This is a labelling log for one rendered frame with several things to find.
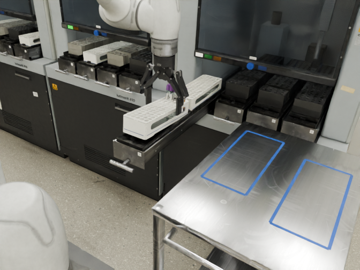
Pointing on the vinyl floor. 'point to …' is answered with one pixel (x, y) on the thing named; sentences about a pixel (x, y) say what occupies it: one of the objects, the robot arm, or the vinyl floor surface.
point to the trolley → (264, 204)
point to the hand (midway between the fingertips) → (163, 106)
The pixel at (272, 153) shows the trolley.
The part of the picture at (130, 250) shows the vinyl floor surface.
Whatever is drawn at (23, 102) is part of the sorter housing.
